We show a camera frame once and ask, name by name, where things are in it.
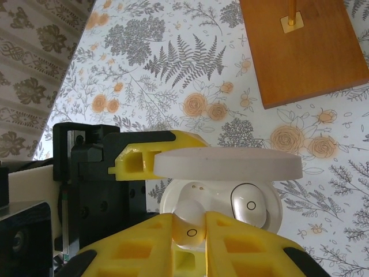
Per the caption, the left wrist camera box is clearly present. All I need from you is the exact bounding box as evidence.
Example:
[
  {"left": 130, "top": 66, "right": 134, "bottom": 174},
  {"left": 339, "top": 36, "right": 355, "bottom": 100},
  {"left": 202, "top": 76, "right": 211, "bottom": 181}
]
[{"left": 0, "top": 164, "right": 63, "bottom": 277}]

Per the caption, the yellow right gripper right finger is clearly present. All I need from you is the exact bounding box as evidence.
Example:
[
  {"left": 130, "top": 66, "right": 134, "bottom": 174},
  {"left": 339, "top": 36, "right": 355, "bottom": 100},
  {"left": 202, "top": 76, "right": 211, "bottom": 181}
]
[{"left": 205, "top": 211, "right": 330, "bottom": 277}]

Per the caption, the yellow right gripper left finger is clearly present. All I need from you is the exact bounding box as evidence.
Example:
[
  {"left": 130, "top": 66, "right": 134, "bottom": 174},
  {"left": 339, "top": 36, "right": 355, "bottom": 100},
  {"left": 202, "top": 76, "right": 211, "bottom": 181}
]
[{"left": 53, "top": 213, "right": 174, "bottom": 277}]

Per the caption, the white wireless earbud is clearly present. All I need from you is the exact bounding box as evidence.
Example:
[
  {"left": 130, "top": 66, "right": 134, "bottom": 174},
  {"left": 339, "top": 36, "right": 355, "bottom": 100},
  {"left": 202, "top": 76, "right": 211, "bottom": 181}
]
[
  {"left": 230, "top": 183, "right": 270, "bottom": 229},
  {"left": 172, "top": 199, "right": 209, "bottom": 250}
]

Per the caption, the white earbud charging case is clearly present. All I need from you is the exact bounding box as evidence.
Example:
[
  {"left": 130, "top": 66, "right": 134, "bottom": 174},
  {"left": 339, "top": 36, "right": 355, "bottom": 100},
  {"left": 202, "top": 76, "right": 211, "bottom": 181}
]
[{"left": 152, "top": 146, "right": 303, "bottom": 252}]

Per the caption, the gold wire stand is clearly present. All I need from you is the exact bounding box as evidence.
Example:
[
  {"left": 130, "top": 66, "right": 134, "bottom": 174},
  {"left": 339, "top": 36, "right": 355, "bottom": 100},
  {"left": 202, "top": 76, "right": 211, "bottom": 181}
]
[{"left": 239, "top": 0, "right": 369, "bottom": 110}]

